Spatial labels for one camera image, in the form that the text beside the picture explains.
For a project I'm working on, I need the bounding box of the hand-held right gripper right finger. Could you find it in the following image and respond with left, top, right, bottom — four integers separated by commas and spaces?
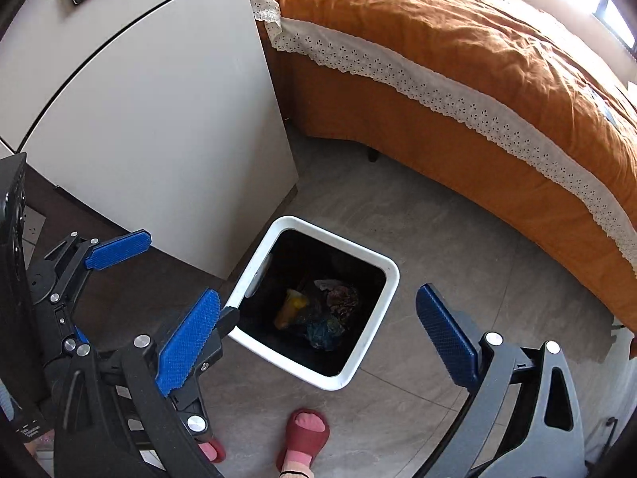
413, 283, 587, 478

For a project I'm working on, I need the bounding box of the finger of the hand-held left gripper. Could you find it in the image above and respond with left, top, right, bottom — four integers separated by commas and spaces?
27, 229, 152, 320
42, 304, 93, 369

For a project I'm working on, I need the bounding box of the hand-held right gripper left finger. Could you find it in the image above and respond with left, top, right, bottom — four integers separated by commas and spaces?
52, 288, 240, 478

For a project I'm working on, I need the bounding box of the white square trash bin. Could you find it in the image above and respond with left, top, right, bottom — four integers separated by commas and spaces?
221, 215, 401, 392

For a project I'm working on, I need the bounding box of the yellow wrapper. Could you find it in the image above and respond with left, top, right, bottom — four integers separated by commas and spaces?
275, 289, 312, 330

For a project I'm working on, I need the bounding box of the crumpled colourful wrapper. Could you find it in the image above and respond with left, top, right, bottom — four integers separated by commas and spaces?
313, 279, 360, 317

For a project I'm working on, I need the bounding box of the red slipper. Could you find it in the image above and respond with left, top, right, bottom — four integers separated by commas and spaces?
198, 437, 228, 465
276, 408, 330, 475

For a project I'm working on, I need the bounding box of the blue plastic bag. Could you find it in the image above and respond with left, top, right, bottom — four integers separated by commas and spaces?
299, 309, 347, 352

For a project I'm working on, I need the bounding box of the white nightstand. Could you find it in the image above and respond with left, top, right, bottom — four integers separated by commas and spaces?
0, 0, 299, 280

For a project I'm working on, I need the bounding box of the person's right leg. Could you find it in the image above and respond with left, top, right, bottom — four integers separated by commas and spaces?
279, 451, 315, 478

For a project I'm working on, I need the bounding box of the white lace bed sheet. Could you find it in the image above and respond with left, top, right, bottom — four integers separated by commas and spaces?
244, 0, 637, 280

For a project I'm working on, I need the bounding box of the bed with orange cover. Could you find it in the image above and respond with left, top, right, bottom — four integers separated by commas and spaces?
239, 0, 637, 344

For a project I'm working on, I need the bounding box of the window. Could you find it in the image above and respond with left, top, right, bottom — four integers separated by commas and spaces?
528, 0, 637, 51

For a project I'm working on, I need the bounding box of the white wall socket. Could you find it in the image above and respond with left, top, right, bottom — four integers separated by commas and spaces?
20, 208, 49, 246

